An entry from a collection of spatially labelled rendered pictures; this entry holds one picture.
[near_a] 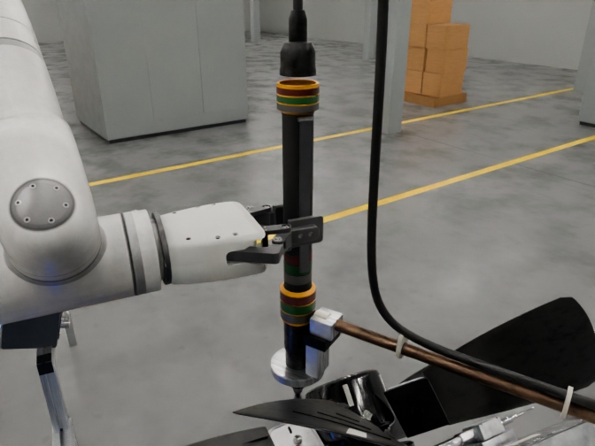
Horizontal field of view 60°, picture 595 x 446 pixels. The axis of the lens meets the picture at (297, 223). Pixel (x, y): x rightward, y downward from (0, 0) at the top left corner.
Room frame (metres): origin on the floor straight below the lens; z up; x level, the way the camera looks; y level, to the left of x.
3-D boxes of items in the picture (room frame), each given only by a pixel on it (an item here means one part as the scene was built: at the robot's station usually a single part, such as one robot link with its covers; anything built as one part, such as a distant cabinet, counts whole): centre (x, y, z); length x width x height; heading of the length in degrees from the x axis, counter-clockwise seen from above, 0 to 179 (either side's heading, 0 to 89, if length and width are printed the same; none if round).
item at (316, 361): (0.53, -0.01, 1.37); 0.09 x 0.07 x 0.10; 58
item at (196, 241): (0.49, 0.10, 1.53); 0.11 x 0.10 x 0.07; 113
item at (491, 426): (0.66, -0.32, 1.08); 0.07 x 0.04 x 0.06; 124
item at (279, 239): (0.49, 0.00, 1.53); 0.07 x 0.03 x 0.03; 113
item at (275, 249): (0.47, 0.05, 1.53); 0.08 x 0.06 x 0.01; 54
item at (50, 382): (0.87, 0.54, 0.96); 0.03 x 0.03 x 0.20; 23
